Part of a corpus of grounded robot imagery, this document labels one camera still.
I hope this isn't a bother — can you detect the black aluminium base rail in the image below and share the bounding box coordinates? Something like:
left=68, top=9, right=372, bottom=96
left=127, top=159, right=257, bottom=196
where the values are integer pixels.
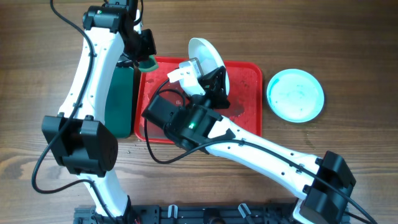
left=73, top=203, right=351, bottom=224

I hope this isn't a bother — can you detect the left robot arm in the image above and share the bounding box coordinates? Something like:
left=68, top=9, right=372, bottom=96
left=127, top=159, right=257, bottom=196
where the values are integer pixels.
left=42, top=1, right=157, bottom=223

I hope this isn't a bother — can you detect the white plate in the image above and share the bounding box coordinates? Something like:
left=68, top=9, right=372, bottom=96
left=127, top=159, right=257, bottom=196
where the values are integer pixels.
left=188, top=37, right=230, bottom=95

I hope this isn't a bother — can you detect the light blue plate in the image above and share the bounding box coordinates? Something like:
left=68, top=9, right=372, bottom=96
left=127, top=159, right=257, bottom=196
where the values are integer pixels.
left=266, top=68, right=325, bottom=123

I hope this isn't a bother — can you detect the black rectangular tray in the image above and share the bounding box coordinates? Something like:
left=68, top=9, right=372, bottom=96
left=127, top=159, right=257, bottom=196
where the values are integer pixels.
left=105, top=67, right=134, bottom=138

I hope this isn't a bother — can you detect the green yellow sponge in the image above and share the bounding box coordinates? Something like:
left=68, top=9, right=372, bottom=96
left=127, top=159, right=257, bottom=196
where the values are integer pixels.
left=138, top=55, right=159, bottom=73

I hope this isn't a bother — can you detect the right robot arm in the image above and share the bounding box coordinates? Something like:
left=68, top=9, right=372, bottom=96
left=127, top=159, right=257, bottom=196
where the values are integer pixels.
left=142, top=66, right=356, bottom=223

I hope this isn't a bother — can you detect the red plastic tray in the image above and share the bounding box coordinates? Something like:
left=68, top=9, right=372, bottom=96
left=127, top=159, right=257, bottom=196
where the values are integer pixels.
left=134, top=57, right=263, bottom=141

